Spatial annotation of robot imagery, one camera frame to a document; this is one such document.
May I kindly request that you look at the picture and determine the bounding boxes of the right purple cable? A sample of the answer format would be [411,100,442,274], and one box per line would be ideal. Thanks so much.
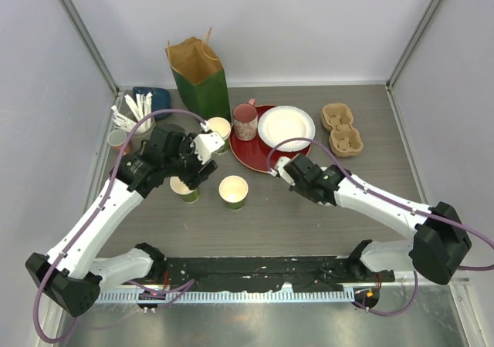
[266,137,494,317]

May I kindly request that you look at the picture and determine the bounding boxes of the small pink paper cup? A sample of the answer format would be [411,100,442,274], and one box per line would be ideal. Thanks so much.
[107,129,132,155]

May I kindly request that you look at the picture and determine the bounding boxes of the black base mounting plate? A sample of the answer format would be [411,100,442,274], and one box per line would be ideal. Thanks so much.
[137,256,395,293]

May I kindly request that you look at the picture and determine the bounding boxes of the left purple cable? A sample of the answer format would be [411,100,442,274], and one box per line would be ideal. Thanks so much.
[32,109,211,343]

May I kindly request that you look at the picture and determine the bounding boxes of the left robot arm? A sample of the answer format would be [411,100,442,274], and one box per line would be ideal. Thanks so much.
[25,124,225,317]

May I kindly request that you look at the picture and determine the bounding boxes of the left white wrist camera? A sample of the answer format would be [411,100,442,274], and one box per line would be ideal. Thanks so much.
[193,121,225,165]

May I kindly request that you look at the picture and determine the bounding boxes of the blue cloth pouch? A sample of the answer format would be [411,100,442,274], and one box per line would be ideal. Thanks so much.
[133,86,171,112]

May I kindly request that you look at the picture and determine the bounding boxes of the green brown paper bag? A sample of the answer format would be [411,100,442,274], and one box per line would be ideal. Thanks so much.
[166,32,231,120]

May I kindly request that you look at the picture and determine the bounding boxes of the red round tray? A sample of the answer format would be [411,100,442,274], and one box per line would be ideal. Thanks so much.
[229,128,311,173]

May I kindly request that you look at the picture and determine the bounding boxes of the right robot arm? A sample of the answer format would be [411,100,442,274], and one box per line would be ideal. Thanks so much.
[275,154,472,285]

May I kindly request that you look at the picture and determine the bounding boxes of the green paper cups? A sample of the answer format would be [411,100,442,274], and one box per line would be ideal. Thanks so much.
[207,117,231,154]

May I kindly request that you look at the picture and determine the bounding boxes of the white paper plate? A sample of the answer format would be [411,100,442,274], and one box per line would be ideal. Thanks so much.
[257,106,316,152]

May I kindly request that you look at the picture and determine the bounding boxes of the green paper cup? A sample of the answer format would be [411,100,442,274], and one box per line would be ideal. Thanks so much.
[218,175,249,211]
[170,177,200,204]

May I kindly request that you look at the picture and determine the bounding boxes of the pink floral mug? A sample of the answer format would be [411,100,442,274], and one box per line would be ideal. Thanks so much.
[232,99,259,141]

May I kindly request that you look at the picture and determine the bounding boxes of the purple cable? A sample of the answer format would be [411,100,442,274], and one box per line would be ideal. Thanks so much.
[32,109,211,343]
[266,137,494,317]

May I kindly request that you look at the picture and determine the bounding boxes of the brown cardboard cup carrier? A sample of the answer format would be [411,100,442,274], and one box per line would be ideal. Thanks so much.
[320,103,364,157]

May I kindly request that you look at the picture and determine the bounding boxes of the white plastic cutlery bundle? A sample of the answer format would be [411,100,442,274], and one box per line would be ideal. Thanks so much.
[111,92,153,133]

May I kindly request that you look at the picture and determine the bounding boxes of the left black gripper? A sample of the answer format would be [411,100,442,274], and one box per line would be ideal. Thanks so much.
[164,133,217,190]

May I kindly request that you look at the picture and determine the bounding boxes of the white slotted cable duct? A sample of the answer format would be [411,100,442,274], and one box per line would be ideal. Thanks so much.
[96,285,355,306]

